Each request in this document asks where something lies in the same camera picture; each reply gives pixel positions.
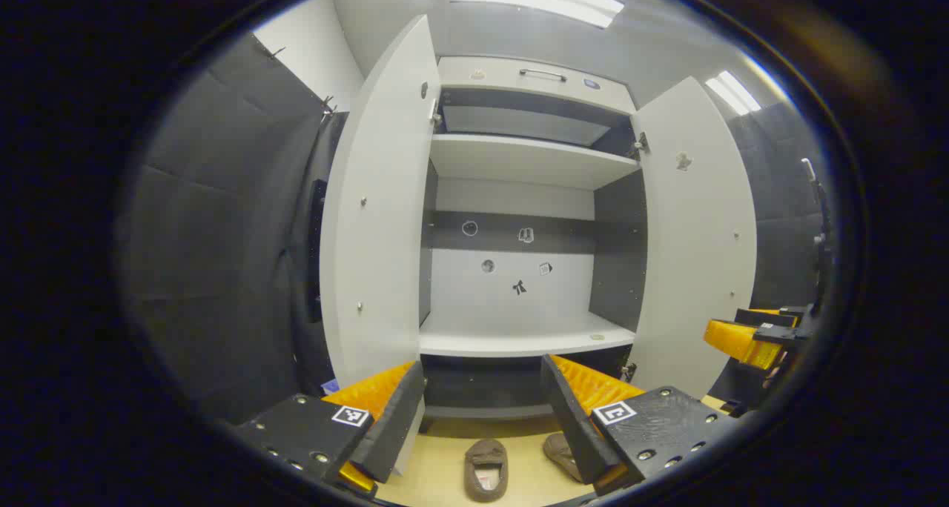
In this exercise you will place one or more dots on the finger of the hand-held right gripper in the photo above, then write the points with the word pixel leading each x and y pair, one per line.
pixel 771 317
pixel 741 342

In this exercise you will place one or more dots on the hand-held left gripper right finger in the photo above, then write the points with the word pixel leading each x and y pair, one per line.
pixel 567 418

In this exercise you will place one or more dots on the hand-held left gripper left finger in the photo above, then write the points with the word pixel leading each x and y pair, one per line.
pixel 397 418

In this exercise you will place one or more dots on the brown fuzzy shoe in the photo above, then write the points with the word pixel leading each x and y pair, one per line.
pixel 560 451
pixel 485 462

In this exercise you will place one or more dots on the white cabinet door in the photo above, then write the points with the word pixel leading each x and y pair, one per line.
pixel 697 270
pixel 378 233

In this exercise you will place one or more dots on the white and grey shoe cabinet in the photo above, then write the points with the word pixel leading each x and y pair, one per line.
pixel 511 299

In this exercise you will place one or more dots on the metal door hinge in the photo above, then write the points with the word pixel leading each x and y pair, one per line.
pixel 436 114
pixel 640 144
pixel 629 372

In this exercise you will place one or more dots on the black backdrop cloth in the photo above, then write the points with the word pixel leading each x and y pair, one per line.
pixel 778 196
pixel 222 233

